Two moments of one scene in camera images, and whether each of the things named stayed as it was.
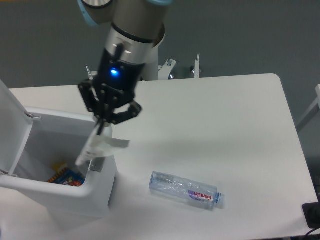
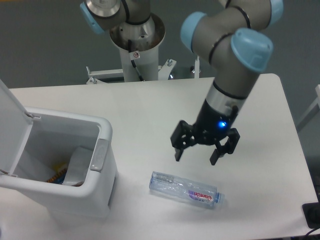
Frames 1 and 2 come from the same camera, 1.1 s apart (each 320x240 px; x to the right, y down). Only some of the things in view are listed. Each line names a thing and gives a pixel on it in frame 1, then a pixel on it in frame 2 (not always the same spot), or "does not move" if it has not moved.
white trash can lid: [15, 125] does not move
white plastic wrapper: [100, 143] → [77, 166]
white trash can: [47, 172] does not move
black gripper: [117, 80] → [211, 124]
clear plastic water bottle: [186, 189] does not move
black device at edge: [311, 213] does not move
